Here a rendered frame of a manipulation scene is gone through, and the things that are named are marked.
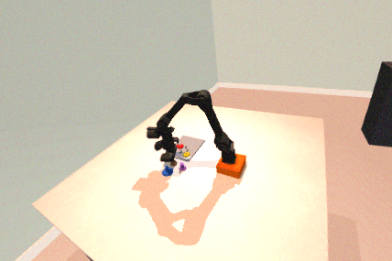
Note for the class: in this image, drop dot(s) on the brown gear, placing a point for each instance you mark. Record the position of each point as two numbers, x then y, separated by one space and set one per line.
174 163

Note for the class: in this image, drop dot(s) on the purple gear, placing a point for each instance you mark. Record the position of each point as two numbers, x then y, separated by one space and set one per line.
182 167

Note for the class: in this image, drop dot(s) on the blue gear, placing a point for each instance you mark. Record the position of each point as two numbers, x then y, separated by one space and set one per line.
167 171

